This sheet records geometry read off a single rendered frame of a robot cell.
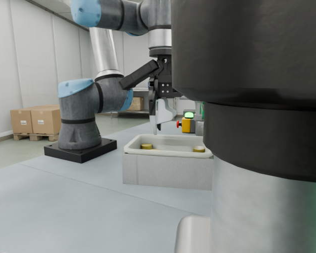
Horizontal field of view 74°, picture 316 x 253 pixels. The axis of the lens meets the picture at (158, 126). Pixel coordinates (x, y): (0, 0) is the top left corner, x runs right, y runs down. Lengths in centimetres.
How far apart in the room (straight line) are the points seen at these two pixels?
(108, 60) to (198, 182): 55
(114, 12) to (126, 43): 653
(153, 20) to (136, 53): 643
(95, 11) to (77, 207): 43
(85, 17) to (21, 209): 43
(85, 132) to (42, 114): 347
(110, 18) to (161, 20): 13
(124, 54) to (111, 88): 631
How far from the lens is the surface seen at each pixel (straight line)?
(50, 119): 414
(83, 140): 75
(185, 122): 108
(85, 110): 75
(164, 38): 53
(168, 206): 46
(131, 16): 60
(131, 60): 699
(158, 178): 52
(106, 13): 58
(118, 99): 79
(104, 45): 86
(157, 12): 55
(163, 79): 52
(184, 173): 51
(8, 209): 54
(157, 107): 53
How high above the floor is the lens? 99
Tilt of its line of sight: 11 degrees down
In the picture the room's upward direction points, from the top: straight up
